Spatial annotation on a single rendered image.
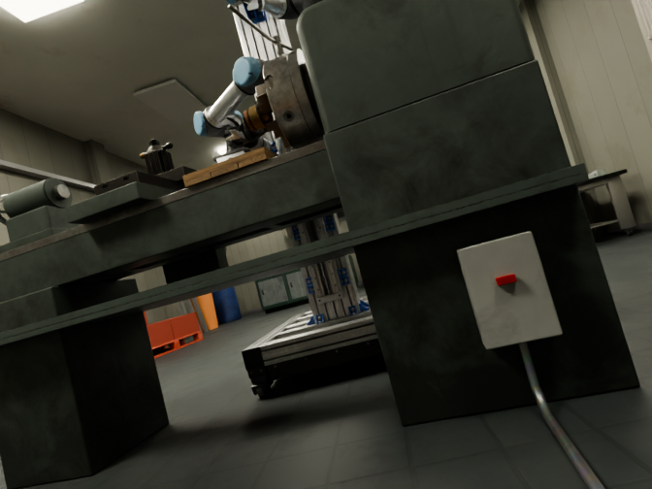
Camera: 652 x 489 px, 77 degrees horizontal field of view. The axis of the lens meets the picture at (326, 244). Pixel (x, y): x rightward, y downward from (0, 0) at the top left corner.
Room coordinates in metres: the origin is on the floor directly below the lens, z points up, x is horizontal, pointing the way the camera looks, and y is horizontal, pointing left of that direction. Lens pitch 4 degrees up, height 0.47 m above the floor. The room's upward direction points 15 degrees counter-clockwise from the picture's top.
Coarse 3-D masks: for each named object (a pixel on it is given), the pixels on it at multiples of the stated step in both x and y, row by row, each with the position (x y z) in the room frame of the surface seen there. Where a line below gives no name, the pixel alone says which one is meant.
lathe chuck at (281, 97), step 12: (276, 60) 1.31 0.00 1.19; (264, 72) 1.30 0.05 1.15; (276, 72) 1.28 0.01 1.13; (288, 72) 1.26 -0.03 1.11; (276, 84) 1.27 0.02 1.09; (288, 84) 1.26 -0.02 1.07; (276, 96) 1.28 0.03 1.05; (288, 96) 1.27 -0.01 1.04; (276, 108) 1.29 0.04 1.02; (288, 108) 1.29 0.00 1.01; (300, 108) 1.28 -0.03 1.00; (300, 120) 1.31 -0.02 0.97; (288, 132) 1.34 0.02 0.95; (300, 132) 1.35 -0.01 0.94; (300, 144) 1.40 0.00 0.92
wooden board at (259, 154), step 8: (248, 152) 1.28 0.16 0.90; (256, 152) 1.28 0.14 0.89; (264, 152) 1.27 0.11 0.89; (272, 152) 1.34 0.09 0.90; (232, 160) 1.30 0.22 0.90; (240, 160) 1.29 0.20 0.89; (248, 160) 1.29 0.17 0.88; (256, 160) 1.28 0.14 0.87; (264, 160) 1.29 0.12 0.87; (208, 168) 1.32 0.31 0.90; (216, 168) 1.31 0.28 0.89; (224, 168) 1.31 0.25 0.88; (232, 168) 1.30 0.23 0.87; (240, 168) 1.30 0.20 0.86; (184, 176) 1.34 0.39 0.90; (192, 176) 1.33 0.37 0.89; (200, 176) 1.33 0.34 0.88; (208, 176) 1.32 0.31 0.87; (216, 176) 1.32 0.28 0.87; (184, 184) 1.34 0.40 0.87; (192, 184) 1.34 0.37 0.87
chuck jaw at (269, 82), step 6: (270, 78) 1.29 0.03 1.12; (264, 84) 1.31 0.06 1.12; (270, 84) 1.29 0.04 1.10; (258, 90) 1.31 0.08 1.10; (264, 90) 1.31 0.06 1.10; (258, 96) 1.31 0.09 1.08; (264, 96) 1.32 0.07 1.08; (258, 102) 1.36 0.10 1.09; (264, 102) 1.35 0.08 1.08; (258, 108) 1.39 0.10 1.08; (264, 108) 1.38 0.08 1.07; (270, 108) 1.39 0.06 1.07
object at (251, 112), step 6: (252, 108) 1.42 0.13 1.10; (246, 114) 1.43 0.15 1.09; (252, 114) 1.42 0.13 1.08; (258, 114) 1.41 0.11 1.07; (264, 114) 1.42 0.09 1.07; (270, 114) 1.47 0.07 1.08; (246, 120) 1.43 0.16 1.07; (252, 120) 1.43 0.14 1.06; (258, 120) 1.43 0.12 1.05; (264, 120) 1.44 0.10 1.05; (270, 120) 1.45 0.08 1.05; (246, 126) 1.44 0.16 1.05; (252, 126) 1.45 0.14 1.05; (258, 126) 1.45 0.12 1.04; (264, 126) 1.45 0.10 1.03
